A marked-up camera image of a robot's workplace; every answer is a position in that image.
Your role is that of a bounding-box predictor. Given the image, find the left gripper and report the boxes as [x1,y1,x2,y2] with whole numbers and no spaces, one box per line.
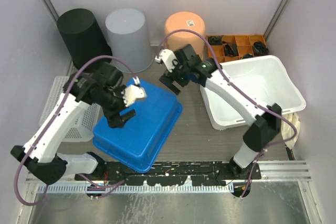
[94,84,135,127]

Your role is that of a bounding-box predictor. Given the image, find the blue plastic tub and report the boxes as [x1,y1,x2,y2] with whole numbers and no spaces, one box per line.
[92,80,183,173]

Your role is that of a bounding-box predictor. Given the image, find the blue perforated basket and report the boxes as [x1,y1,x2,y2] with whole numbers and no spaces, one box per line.
[39,76,100,143]

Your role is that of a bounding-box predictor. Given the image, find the orange bucket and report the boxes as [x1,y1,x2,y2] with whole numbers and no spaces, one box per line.
[164,11,206,59]

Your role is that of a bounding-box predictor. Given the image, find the grey bucket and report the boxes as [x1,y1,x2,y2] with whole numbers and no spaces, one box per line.
[105,8,153,73]

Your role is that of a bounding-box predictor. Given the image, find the black bucket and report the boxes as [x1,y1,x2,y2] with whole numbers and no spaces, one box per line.
[57,8,112,69]

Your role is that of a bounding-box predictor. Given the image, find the white plastic tub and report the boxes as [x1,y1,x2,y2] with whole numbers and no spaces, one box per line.
[200,55,306,130]

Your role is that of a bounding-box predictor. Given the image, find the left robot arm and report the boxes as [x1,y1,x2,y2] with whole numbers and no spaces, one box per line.
[11,63,146,185]

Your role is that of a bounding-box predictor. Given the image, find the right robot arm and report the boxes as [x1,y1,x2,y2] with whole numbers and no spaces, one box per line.
[155,44,282,179]

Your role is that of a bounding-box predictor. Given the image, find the dark rolled item far left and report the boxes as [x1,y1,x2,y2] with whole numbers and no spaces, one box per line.
[208,36,222,46]

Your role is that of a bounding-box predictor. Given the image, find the dark rolled item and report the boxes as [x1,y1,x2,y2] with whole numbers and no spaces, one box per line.
[252,41,269,56]
[223,41,239,57]
[208,36,222,46]

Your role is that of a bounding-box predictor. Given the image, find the orange compartment organizer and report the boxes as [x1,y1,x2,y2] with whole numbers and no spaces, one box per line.
[206,34,268,63]

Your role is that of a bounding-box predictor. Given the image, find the dark rolled item centre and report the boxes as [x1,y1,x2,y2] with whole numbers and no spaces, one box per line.
[223,41,239,57]

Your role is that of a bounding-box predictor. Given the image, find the yellow blue rolled item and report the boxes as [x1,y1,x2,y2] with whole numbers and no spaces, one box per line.
[242,53,254,59]

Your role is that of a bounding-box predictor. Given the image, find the dark rolled item right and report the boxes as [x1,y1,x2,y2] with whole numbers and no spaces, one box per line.
[252,41,269,56]

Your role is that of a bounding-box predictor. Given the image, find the beige cloth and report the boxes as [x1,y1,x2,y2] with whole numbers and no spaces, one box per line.
[281,112,301,150]

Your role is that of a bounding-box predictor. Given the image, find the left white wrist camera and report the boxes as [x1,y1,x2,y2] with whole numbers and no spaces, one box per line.
[122,76,147,108]

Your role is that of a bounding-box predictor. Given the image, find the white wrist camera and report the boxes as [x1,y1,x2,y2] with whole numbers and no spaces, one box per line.
[154,49,179,72]
[122,76,147,108]

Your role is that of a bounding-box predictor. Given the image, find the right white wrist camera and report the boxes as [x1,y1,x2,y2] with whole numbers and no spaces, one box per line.
[154,49,179,72]

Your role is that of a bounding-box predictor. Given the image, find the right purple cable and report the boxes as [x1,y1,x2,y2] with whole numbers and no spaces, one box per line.
[159,29,298,199]

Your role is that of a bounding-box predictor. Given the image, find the purple cable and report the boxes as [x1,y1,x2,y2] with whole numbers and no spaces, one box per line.
[14,55,139,206]
[159,29,298,199]

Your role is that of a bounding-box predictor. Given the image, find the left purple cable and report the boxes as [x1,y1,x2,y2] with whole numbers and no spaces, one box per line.
[14,55,139,206]

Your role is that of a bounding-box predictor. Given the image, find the black mounting rail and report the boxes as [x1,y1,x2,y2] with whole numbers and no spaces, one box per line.
[86,161,251,186]

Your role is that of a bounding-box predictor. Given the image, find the white cable duct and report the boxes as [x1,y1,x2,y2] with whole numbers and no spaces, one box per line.
[47,183,234,194]

